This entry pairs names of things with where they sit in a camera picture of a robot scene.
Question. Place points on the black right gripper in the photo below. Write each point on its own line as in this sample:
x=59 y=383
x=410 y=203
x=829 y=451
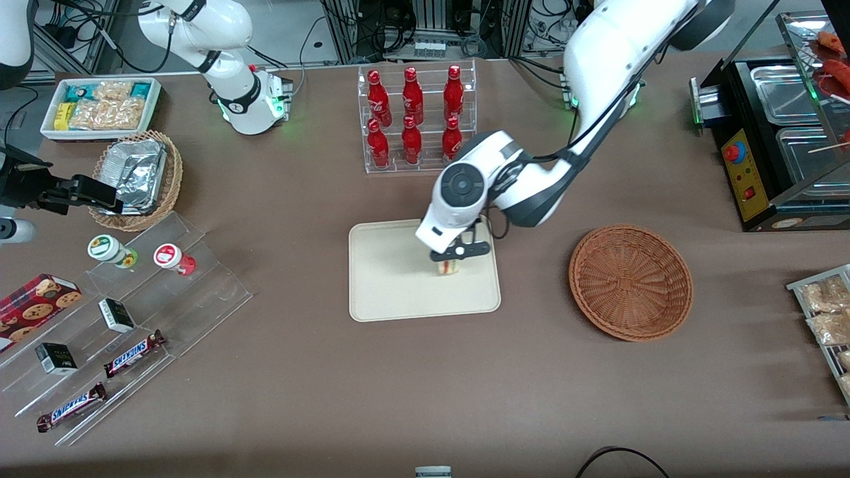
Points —
x=22 y=182

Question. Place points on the triangular sandwich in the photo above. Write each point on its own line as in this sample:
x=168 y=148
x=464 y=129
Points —
x=449 y=269

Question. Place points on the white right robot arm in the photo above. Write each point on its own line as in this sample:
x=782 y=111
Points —
x=229 y=30

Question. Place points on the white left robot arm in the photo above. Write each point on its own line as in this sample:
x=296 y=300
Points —
x=611 y=46

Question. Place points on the beige plastic tray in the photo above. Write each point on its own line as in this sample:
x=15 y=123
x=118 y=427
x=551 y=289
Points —
x=392 y=279

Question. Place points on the light wicker basket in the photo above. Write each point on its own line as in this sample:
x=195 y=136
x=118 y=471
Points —
x=174 y=179

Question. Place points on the brown wicker basket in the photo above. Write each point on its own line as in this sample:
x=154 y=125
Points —
x=631 y=282

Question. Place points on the green lid white jar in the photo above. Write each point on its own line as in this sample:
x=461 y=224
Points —
x=106 y=248

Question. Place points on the silver foil container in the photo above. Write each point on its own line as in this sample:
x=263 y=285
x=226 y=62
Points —
x=136 y=172

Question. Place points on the yellow snack packet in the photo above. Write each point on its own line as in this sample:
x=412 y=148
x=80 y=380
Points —
x=62 y=116

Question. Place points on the clear cracker snack bag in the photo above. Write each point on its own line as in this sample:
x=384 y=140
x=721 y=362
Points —
x=106 y=115
x=113 y=91

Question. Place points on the clear acrylic bottle rack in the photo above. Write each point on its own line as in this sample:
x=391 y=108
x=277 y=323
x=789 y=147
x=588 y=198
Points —
x=428 y=166

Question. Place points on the teal snack packet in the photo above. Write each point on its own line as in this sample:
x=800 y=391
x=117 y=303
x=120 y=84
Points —
x=141 y=90
x=78 y=92

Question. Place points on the red lid white jar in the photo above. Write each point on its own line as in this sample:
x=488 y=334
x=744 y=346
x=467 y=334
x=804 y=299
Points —
x=169 y=256

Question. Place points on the white rectangular snack bin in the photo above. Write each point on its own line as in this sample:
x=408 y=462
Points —
x=154 y=106

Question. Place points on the red cookie box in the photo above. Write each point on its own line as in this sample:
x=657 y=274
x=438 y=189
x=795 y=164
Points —
x=33 y=305

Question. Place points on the red cola bottle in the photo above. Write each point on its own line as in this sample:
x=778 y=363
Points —
x=378 y=147
x=453 y=94
x=379 y=99
x=451 y=138
x=412 y=145
x=412 y=98

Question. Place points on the small black box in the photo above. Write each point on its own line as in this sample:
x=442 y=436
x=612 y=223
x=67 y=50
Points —
x=116 y=315
x=56 y=358

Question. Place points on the clear acrylic stepped stand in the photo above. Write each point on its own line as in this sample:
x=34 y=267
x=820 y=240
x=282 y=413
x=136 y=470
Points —
x=199 y=299

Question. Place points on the snickers chocolate bar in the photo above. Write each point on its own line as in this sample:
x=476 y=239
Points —
x=70 y=408
x=133 y=354

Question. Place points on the small grey device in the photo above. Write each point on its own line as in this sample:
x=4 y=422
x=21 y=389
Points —
x=433 y=472

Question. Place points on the white power strip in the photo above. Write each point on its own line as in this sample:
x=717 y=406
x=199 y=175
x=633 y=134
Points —
x=428 y=48

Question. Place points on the black food warmer appliance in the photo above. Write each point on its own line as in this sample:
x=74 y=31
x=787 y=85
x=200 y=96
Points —
x=754 y=199

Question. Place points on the steel warmer pan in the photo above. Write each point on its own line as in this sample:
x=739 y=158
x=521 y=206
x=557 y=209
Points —
x=803 y=156
x=783 y=93

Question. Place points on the thin wooden skewer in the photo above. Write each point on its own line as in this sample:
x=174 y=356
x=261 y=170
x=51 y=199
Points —
x=830 y=147

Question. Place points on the red sausage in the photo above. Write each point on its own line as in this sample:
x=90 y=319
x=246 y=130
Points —
x=838 y=73
x=831 y=42

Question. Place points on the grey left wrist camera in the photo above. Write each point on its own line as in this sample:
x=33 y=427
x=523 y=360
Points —
x=475 y=250

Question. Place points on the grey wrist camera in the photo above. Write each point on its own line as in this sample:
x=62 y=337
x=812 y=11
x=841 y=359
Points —
x=475 y=250
x=16 y=231

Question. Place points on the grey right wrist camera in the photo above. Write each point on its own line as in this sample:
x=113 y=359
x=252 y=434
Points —
x=16 y=231

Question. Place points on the aluminium frame rack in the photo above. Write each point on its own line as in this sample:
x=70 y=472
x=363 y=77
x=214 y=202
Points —
x=345 y=30

